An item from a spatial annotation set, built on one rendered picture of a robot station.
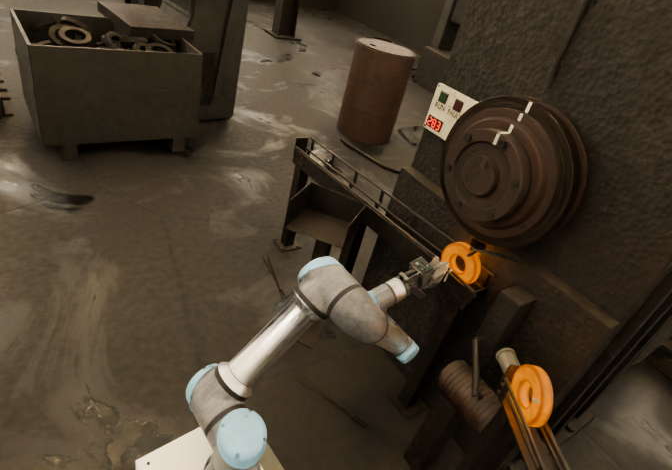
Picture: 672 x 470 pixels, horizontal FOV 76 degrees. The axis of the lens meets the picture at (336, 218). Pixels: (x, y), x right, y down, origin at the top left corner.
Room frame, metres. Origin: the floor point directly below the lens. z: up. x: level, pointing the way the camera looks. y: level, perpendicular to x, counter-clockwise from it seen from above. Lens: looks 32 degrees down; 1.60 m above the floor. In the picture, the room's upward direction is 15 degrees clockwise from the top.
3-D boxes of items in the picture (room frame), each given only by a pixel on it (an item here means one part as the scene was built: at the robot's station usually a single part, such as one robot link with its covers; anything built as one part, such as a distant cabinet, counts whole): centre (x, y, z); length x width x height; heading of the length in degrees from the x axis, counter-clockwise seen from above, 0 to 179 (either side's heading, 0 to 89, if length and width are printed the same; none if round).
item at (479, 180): (1.25, -0.40, 1.11); 0.28 x 0.06 x 0.28; 41
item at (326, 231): (1.52, 0.04, 0.36); 0.26 x 0.20 x 0.72; 76
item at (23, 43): (2.95, 1.84, 0.39); 1.03 x 0.83 x 0.79; 135
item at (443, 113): (1.64, -0.33, 1.15); 0.26 x 0.02 x 0.18; 41
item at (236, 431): (0.59, 0.09, 0.54); 0.13 x 0.12 x 0.14; 48
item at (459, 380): (0.97, -0.59, 0.27); 0.22 x 0.13 x 0.53; 41
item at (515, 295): (1.14, -0.64, 0.68); 0.11 x 0.08 x 0.24; 131
